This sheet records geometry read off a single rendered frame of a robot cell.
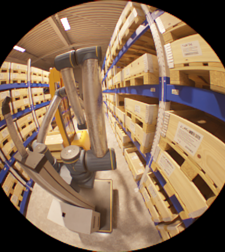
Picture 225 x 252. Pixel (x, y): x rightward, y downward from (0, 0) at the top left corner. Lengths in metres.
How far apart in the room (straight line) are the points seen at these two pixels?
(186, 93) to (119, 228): 2.19
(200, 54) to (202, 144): 0.50
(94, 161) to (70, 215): 0.88
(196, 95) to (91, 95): 0.67
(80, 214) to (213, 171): 1.25
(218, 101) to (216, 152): 0.26
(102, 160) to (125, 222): 1.65
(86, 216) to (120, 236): 1.08
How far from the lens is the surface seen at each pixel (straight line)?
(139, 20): 1.31
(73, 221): 1.23
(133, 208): 2.04
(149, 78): 0.87
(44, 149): 0.96
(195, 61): 0.60
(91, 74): 0.55
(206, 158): 0.57
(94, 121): 0.51
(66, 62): 0.68
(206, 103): 0.59
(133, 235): 2.08
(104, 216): 1.68
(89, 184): 0.88
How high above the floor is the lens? 2.01
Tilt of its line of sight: 25 degrees down
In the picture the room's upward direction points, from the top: 4 degrees counter-clockwise
